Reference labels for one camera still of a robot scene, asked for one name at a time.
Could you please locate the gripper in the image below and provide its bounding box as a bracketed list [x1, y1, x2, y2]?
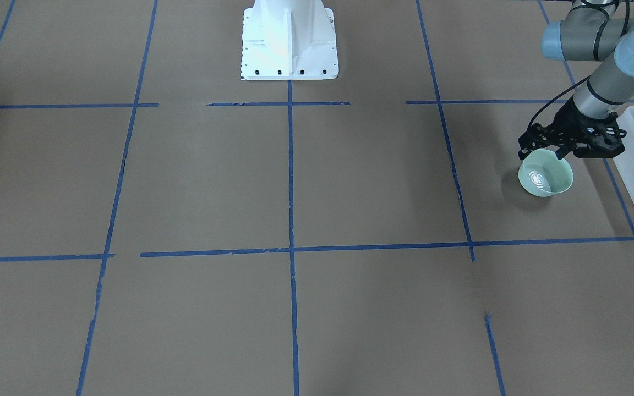
[518, 97, 611, 161]

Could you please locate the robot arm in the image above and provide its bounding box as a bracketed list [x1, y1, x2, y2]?
[518, 1, 634, 160]

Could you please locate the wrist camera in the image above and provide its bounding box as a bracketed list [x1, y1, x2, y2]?
[572, 126, 627, 158]

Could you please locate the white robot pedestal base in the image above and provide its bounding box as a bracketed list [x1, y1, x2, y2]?
[240, 1, 340, 81]

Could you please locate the black camera cable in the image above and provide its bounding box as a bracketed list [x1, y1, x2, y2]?
[527, 77, 590, 138]

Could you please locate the green ceramic bowl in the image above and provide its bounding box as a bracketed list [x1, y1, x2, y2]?
[517, 150, 574, 197]

